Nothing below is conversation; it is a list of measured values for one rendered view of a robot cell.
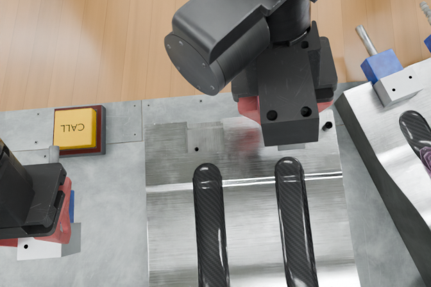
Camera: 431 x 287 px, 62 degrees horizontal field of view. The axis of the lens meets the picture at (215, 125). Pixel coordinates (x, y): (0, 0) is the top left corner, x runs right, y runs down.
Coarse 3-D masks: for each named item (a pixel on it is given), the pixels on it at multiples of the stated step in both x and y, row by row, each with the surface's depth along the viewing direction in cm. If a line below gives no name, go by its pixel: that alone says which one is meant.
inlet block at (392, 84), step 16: (368, 48) 55; (368, 64) 53; (384, 64) 53; (400, 64) 53; (368, 80) 55; (384, 80) 51; (400, 80) 51; (416, 80) 51; (384, 96) 52; (400, 96) 50
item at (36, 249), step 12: (72, 192) 45; (72, 204) 44; (72, 216) 44; (60, 228) 40; (72, 228) 43; (24, 240) 40; (36, 240) 40; (72, 240) 43; (24, 252) 40; (36, 252) 40; (48, 252) 40; (60, 252) 40; (72, 252) 43
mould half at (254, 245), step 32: (160, 128) 50; (224, 128) 50; (256, 128) 49; (320, 128) 49; (160, 160) 49; (192, 160) 49; (224, 160) 48; (256, 160) 48; (320, 160) 48; (160, 192) 48; (192, 192) 48; (224, 192) 48; (256, 192) 47; (320, 192) 47; (160, 224) 47; (192, 224) 47; (256, 224) 47; (320, 224) 46; (160, 256) 46; (192, 256) 46; (256, 256) 46; (320, 256) 45; (352, 256) 45
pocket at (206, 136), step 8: (192, 128) 52; (200, 128) 52; (208, 128) 52; (216, 128) 52; (192, 136) 52; (200, 136) 52; (208, 136) 52; (216, 136) 52; (192, 144) 52; (200, 144) 52; (208, 144) 52; (216, 144) 52; (192, 152) 52
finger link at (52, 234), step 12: (60, 192) 36; (60, 204) 36; (60, 216) 35; (0, 228) 32; (12, 228) 32; (24, 228) 33; (36, 228) 34; (48, 228) 34; (48, 240) 36; (60, 240) 38
